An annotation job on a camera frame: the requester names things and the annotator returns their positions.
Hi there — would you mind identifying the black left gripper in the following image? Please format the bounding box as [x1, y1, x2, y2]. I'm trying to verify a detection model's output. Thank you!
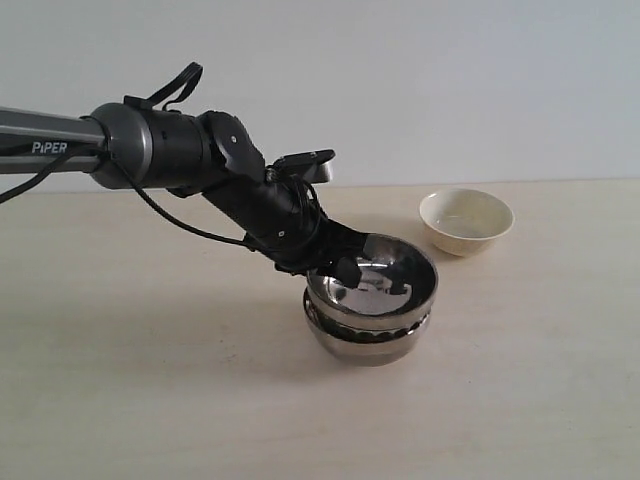
[202, 175, 368, 288]

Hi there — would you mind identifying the ribbed steel bowl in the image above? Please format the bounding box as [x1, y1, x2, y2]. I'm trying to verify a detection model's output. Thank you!
[306, 234, 439, 331]

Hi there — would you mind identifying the smooth steel bowl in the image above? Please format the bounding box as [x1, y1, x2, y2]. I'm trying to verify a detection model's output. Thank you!
[302, 292, 431, 367]

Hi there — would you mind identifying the white ceramic bowl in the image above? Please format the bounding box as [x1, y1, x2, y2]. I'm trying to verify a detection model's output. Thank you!
[418, 187, 516, 258]

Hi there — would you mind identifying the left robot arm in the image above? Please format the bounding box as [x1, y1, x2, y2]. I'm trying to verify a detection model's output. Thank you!
[1, 103, 367, 288]

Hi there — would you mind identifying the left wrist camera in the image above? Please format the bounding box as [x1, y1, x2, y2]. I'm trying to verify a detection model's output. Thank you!
[269, 149, 336, 184]

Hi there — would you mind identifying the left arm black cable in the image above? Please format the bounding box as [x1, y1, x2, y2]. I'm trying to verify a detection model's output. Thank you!
[0, 62, 331, 266]

